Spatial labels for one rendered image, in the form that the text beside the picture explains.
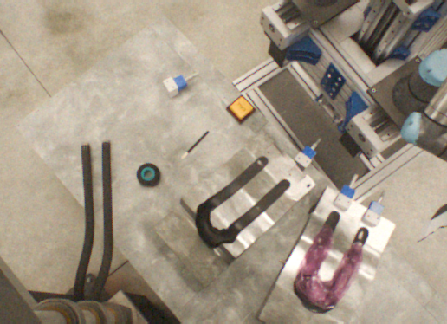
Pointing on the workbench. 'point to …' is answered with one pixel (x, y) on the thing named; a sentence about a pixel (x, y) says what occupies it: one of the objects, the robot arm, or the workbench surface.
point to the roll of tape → (145, 173)
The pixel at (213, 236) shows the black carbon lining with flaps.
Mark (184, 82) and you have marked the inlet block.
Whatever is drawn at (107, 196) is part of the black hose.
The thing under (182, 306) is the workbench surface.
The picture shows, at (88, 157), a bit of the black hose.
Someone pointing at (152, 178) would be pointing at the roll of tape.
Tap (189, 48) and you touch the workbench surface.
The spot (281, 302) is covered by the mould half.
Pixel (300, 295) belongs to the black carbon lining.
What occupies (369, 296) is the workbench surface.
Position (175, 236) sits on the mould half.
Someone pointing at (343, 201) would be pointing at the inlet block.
